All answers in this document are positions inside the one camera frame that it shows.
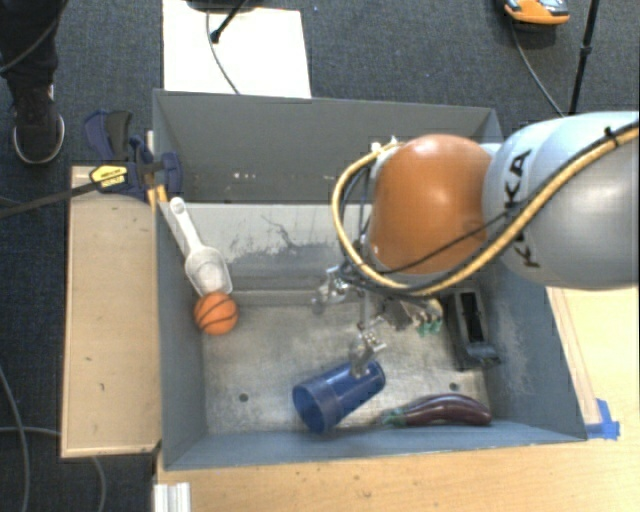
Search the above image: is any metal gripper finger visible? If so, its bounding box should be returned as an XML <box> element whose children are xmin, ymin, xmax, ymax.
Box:
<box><xmin>311</xmin><ymin>266</ymin><xmax>350</xmax><ymax>316</ymax></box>
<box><xmin>347</xmin><ymin>324</ymin><xmax>388</xmax><ymax>378</ymax></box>

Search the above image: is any blue plastic cup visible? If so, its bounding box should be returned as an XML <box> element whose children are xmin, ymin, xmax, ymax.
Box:
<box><xmin>292</xmin><ymin>360</ymin><xmax>387</xmax><ymax>435</ymax></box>

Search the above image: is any black rectangular box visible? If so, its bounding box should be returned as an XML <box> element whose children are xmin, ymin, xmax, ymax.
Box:
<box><xmin>443</xmin><ymin>287</ymin><xmax>504</xmax><ymax>372</ymax></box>

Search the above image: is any purple toy eggplant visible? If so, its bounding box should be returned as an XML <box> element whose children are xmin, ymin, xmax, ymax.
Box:
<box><xmin>380</xmin><ymin>393</ymin><xmax>494</xmax><ymax>429</ymax></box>

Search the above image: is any orange toy basketball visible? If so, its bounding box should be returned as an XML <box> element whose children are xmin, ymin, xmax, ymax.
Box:
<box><xmin>193</xmin><ymin>292</ymin><xmax>240</xmax><ymax>336</ymax></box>

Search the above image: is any white plastic scoop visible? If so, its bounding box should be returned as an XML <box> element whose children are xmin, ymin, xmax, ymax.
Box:
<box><xmin>168</xmin><ymin>196</ymin><xmax>234</xmax><ymax>297</ymax></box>

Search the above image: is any grey metal bin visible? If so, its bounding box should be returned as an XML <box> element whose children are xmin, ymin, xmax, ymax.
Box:
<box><xmin>151</xmin><ymin>88</ymin><xmax>589</xmax><ymax>472</ymax></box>

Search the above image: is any pale wood board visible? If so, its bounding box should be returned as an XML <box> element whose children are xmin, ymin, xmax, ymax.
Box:
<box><xmin>59</xmin><ymin>165</ymin><xmax>164</xmax><ymax>459</ymax></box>

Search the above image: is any person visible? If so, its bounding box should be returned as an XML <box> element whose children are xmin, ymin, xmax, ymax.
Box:
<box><xmin>0</xmin><ymin>0</ymin><xmax>69</xmax><ymax>166</ymax></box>

